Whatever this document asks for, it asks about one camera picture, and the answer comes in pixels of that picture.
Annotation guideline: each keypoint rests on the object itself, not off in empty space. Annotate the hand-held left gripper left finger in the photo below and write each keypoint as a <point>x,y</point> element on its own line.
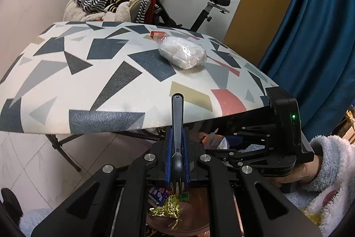
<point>169,159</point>

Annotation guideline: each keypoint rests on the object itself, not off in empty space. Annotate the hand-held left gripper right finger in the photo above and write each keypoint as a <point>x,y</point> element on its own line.
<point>186,159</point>

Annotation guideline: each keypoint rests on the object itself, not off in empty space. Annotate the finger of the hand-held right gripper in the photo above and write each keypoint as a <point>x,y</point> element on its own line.
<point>266,162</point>
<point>258,134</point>

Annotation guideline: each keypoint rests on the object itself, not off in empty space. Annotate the clear wrapper with orange print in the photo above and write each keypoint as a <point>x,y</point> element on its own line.
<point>213,139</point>

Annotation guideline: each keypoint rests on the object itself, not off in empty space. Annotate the black plastic fork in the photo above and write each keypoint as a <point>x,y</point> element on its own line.
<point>177,114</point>

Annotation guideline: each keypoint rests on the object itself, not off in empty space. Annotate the gold foil wrapper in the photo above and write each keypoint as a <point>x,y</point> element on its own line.
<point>166,206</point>

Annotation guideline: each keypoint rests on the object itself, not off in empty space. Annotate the brown round bin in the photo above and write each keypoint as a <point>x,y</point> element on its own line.
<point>199,209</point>

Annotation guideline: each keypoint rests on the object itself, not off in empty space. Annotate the person's right forearm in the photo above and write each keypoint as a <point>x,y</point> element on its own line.
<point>332,164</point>

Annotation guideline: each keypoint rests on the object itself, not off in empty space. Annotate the person's right hand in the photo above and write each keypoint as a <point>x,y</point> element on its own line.
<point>303,173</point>

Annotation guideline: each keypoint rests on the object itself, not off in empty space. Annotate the small green item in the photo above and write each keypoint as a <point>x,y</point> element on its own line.
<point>184,196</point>

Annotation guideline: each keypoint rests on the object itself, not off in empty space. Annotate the blue white packet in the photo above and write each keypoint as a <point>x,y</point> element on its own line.
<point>158,195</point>

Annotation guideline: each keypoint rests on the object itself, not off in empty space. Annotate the blue curtain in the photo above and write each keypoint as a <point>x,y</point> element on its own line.
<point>319,31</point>

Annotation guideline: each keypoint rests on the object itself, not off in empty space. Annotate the geometric patterned folding table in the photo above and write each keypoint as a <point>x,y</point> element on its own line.
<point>111,81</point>

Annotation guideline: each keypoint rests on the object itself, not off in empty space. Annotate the clear bag of white cotton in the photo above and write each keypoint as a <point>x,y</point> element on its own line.
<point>183,52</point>

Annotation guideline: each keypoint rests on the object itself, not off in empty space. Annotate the small red white packet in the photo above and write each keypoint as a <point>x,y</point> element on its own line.
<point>156,33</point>

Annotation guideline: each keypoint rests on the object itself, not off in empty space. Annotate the red garment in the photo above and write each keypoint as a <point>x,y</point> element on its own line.
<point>149,13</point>

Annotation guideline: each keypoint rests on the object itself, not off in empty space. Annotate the light blue fluffy pants leg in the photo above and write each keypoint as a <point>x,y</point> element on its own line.
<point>33,221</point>

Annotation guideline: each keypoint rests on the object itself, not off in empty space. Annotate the beige chair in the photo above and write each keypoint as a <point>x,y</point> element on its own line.
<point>133,8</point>

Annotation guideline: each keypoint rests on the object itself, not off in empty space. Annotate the black shoe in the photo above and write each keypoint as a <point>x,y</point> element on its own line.
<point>9,203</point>

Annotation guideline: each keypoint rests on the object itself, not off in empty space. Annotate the white fluffy garment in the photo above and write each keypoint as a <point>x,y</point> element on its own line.
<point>75,12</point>

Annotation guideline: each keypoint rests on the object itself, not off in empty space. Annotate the yellow wooden wall panel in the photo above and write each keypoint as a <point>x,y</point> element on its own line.
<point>263,3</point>

